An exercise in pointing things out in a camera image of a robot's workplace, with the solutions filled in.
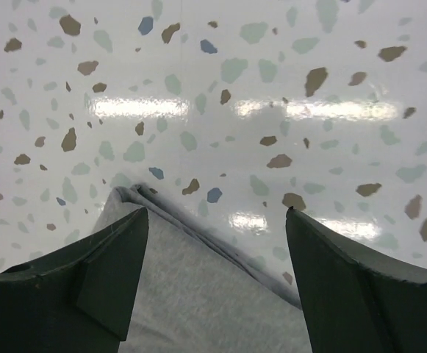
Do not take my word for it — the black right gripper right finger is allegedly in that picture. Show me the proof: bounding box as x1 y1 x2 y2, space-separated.
286 207 427 353

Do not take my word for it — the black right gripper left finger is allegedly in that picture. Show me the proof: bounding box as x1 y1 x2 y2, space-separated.
0 208 148 352

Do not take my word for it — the grey tank top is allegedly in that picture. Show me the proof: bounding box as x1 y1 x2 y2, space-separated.
95 185 312 352

